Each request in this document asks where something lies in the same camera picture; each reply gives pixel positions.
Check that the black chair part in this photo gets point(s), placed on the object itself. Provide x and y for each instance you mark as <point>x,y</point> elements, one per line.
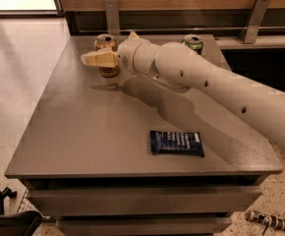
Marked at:
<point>18,224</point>

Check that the metal wall bracket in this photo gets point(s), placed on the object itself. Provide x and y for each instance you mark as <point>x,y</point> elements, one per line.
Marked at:
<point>112,16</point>
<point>250,31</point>

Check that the grey drawer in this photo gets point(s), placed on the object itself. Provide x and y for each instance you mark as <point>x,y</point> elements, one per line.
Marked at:
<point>145,227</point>
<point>143,201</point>

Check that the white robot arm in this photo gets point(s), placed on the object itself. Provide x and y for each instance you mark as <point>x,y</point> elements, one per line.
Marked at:
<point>176,65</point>

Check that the orange LaCroix can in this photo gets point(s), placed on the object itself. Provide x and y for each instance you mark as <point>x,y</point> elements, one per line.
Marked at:
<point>106,45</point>

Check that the wire basket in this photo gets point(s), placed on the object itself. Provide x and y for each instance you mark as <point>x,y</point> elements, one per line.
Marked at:
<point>26,205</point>

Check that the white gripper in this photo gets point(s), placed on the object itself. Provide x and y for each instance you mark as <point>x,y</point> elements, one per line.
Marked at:
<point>128,53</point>

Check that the green LaCroix can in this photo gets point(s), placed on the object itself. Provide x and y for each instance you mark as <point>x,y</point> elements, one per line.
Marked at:
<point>194,42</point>

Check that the left metal wall bracket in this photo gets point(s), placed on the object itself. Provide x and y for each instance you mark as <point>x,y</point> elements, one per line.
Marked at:
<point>112,16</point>

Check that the dark blue snack wrapper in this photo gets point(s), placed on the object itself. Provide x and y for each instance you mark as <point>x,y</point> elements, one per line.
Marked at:
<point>180,143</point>

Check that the grey upper drawer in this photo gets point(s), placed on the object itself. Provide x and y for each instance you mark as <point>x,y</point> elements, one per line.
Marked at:
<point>143,201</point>

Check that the right metal wall bracket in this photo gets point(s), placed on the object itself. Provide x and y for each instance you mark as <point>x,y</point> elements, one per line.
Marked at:
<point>250,31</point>

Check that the grey lower drawer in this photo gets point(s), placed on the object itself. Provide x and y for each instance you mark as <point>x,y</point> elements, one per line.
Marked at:
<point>145,227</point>

